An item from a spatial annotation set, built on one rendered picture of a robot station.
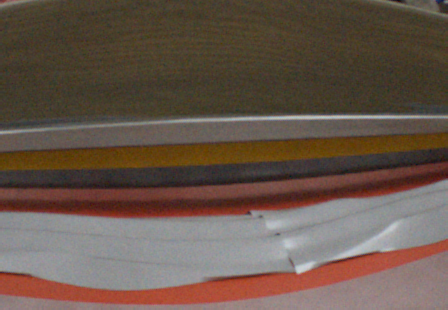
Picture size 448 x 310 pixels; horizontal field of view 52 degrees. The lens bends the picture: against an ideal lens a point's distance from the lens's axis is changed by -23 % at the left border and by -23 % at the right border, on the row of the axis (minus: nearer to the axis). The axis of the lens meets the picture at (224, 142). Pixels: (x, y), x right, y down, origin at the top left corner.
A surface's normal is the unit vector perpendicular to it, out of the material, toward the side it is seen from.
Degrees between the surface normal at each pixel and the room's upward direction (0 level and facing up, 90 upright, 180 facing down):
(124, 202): 9
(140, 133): 81
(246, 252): 24
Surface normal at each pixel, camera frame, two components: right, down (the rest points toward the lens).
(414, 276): 0.00, -0.98
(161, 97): 0.22, 0.18
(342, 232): 0.25, -0.76
